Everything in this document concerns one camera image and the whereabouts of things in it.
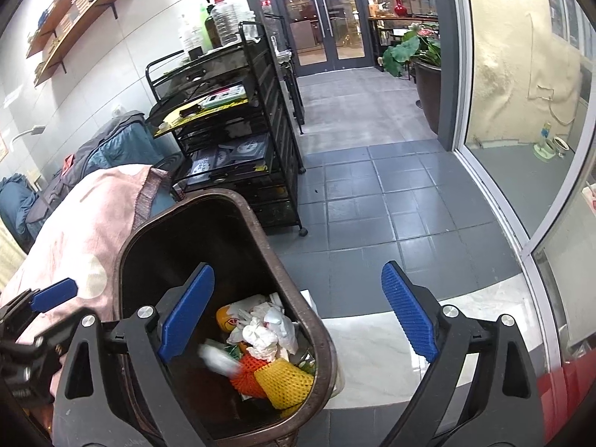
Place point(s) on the glass double door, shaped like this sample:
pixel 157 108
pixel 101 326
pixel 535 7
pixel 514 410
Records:
pixel 344 18

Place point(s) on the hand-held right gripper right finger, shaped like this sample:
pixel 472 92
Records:
pixel 409 312

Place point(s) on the white striped wrapper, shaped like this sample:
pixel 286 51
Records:
pixel 219 361

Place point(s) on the potted green plant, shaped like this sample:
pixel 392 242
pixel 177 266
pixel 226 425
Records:
pixel 405 51

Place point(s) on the white wall socket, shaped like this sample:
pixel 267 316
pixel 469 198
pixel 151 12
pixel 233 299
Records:
pixel 120 111

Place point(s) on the white tissue large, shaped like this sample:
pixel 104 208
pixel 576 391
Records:
pixel 285 328

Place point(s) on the dark display table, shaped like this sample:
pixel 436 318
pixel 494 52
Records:
pixel 386 21

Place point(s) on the black trolley cart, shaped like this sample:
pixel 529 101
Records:
pixel 274 116

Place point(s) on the brown trash bin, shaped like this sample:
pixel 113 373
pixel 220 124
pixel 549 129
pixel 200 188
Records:
pixel 186 242

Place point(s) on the dark brown bottle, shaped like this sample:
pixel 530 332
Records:
pixel 210 32

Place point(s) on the wooden wall shelf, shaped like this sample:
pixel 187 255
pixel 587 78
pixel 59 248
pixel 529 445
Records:
pixel 46 32
pixel 84 25

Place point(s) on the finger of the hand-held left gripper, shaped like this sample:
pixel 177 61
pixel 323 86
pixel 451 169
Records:
pixel 46 340
pixel 53 294

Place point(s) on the red glossy object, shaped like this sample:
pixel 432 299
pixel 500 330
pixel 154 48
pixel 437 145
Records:
pixel 572 396

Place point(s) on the red vase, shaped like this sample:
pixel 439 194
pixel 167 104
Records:
pixel 400 9

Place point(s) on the clear plastic bottle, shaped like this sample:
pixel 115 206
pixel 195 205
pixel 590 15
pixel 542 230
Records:
pixel 227 23

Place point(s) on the yellow cloth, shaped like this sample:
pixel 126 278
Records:
pixel 186 118

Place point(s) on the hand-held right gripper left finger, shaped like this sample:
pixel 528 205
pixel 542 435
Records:
pixel 186 316

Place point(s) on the red cloth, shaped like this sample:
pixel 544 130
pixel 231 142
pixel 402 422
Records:
pixel 68 162

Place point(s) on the grey massage bed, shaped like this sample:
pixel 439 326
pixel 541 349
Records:
pixel 125 139

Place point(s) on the white cup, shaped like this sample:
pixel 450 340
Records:
pixel 559 148

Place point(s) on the orange fruit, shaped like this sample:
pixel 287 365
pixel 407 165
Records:
pixel 228 319

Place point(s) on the white floor lamp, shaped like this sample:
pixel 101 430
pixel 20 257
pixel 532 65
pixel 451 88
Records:
pixel 37 129

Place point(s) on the yellow foam fruit net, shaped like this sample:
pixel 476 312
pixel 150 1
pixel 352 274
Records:
pixel 284 382

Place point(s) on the green bottle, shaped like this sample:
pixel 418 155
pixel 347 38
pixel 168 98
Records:
pixel 203 19

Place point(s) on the orange foam fruit net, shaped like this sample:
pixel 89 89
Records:
pixel 249 377

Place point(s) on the blue quilt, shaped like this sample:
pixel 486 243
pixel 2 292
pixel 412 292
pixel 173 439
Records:
pixel 18 205

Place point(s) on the white bottle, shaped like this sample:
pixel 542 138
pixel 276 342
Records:
pixel 188 37

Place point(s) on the pink polka-dot blanket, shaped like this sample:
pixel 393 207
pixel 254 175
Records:
pixel 79 233

